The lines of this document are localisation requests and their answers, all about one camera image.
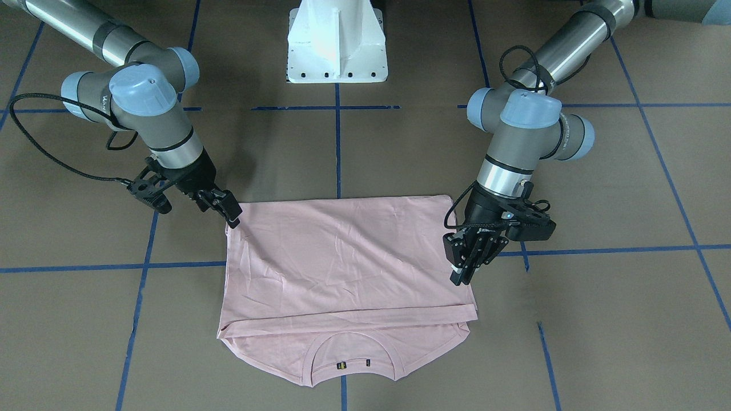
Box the pink Snoopy t-shirt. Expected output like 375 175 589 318
217 195 478 387

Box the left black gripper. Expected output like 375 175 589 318
442 180 515 286

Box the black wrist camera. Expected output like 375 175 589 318
497 180 557 242
126 156 172 214

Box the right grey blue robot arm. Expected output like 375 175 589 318
7 1 241 228

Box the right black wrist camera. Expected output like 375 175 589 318
126 156 172 214

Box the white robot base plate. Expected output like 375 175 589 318
286 1 389 84

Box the black camera cable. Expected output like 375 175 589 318
443 45 589 230
8 92 139 186

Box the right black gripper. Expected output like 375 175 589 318
153 150 242 229

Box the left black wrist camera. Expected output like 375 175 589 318
497 180 557 242

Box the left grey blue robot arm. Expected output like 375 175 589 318
443 1 729 285

